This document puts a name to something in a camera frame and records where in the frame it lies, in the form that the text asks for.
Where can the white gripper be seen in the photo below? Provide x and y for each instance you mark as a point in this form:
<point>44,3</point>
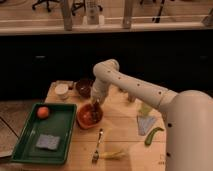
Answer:
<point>99,92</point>

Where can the dark grape bunch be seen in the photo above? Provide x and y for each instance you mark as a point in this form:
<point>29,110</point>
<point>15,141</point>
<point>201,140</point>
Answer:
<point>96,116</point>

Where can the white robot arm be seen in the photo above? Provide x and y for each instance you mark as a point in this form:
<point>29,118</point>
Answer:
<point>188,116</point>

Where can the red bowl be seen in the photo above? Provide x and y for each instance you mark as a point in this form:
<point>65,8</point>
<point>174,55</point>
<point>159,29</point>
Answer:
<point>84,117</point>

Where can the dark brown bowl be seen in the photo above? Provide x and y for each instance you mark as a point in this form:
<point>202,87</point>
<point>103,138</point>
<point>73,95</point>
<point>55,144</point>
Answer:
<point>83,87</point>

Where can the white cup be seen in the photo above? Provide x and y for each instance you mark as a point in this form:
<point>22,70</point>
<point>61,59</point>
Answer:
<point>61,90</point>

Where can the green plastic tray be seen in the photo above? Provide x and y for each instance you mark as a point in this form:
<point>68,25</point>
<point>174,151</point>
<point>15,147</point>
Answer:
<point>59,123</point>

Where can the light green small object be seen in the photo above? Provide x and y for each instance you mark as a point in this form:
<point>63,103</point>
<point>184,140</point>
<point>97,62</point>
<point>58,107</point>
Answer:
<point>145,109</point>

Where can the light blue cloth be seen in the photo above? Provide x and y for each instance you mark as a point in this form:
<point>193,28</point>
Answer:
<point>145,124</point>

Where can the metal fork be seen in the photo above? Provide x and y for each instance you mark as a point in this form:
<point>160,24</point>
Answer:
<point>95,156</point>

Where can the orange fruit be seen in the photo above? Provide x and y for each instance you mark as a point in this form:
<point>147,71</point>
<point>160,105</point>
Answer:
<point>43,112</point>

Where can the green pepper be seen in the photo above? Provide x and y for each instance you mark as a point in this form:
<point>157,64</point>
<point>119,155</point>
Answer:
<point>150,136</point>

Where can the blue sponge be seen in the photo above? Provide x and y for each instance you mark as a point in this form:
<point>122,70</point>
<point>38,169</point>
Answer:
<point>49,142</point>

